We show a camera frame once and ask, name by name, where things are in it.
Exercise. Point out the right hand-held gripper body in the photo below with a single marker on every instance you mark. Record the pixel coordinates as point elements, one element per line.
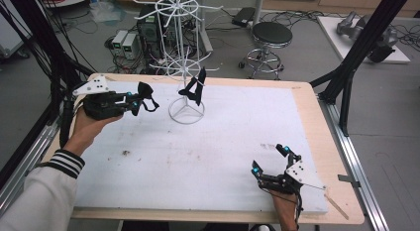
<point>290,179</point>

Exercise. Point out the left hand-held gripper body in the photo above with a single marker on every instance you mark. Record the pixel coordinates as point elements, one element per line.
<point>102,105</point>

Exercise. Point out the person's right hand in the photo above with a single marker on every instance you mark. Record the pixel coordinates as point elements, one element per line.
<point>286,206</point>

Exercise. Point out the person's left hand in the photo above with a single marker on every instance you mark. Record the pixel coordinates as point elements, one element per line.
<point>84,132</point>

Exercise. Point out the bench power supply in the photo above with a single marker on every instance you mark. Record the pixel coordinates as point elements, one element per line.
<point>131,46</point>
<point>118,39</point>

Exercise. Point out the thin wooden stick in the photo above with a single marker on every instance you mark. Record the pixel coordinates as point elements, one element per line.
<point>336,206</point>

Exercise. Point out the white foam mat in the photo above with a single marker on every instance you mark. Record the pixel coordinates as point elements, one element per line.
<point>198,158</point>

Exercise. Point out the black computer tower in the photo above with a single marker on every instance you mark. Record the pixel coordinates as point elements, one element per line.
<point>148,31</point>

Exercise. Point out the clear plastic bag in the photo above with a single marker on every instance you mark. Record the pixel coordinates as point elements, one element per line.
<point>105,11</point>

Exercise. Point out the white round table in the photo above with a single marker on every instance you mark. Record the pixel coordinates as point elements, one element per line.
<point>71,0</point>

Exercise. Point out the grey equipment case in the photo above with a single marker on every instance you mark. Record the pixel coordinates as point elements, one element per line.
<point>11,36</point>

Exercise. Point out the black round stool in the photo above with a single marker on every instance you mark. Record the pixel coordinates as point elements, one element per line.
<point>272,32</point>

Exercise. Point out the white floor board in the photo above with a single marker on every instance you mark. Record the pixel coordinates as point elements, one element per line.
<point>330,32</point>

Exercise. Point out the black power adapter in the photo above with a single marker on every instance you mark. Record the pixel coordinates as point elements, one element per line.
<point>243,16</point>

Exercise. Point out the grey robot part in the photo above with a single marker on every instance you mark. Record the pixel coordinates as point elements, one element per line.
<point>355,27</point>

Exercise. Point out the metal bracket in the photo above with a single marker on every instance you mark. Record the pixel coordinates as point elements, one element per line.
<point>348,180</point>

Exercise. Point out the aluminium rail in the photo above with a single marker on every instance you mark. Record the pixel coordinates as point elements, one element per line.
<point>26,165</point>
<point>356,165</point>

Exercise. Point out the black metal frame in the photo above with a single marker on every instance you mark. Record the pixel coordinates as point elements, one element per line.
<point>369,36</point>
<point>43,42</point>

